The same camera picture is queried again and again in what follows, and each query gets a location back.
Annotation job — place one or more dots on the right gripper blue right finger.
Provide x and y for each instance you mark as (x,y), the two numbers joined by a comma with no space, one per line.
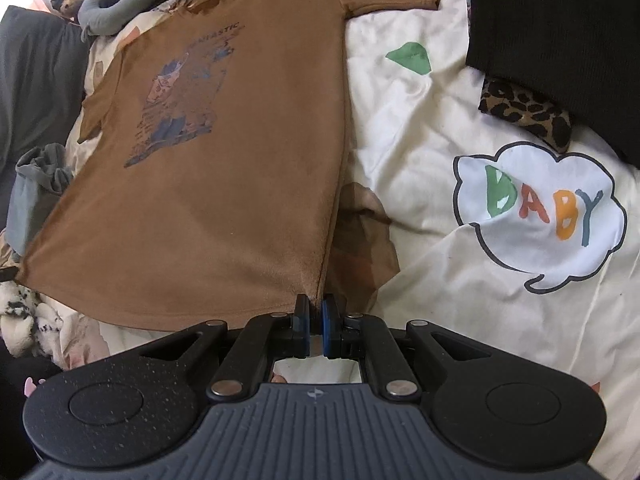
(366,339)

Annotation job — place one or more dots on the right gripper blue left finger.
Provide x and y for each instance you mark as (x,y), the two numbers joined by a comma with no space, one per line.
(264,340)

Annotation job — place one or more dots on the brown printed t-shirt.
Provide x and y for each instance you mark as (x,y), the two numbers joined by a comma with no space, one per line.
(221,136)

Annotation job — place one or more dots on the cream bear print blanket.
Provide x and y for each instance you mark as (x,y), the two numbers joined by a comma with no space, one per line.
(454,216)

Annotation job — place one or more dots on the black white fuzzy blanket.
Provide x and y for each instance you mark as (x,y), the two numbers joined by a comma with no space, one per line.
(29,327)

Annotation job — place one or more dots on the grey crumpled garment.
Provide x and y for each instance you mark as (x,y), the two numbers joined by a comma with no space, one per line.
(41,178)

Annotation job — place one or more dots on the leopard print cloth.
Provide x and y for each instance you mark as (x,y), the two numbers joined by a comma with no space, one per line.
(528,110)

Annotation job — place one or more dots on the grey neck pillow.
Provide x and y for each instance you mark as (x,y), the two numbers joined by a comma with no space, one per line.
(108,17)

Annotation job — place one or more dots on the black folded garment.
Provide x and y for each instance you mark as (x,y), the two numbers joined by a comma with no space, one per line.
(581,54)

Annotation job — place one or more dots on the plush toy with sunglasses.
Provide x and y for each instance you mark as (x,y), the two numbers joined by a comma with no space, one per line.
(68,9)

